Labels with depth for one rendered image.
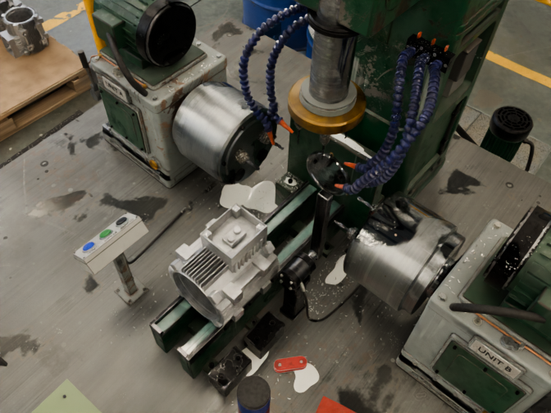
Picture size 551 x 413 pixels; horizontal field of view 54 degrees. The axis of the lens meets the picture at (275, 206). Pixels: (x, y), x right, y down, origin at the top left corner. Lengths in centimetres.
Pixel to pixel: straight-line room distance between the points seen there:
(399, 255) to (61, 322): 91
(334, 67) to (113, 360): 92
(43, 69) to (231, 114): 208
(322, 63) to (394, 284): 52
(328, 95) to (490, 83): 250
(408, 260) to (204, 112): 66
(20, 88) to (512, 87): 285
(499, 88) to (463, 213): 190
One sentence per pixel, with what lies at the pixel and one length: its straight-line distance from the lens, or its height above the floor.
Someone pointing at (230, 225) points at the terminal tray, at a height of 111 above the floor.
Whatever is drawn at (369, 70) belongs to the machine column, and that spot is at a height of 130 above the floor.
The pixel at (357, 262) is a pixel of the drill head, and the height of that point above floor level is 107.
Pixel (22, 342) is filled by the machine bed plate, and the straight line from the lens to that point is 162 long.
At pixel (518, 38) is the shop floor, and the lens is 410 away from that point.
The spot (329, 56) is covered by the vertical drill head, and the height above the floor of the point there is 148.
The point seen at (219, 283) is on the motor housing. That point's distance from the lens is 126.
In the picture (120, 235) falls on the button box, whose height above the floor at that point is 107.
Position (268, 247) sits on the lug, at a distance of 130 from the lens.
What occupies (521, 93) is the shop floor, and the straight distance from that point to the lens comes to 366.
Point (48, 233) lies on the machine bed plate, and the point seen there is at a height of 80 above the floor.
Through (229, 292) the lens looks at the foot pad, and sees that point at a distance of 125.
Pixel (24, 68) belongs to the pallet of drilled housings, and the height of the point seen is 15.
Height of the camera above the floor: 218
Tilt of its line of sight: 53 degrees down
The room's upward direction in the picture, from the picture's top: 2 degrees clockwise
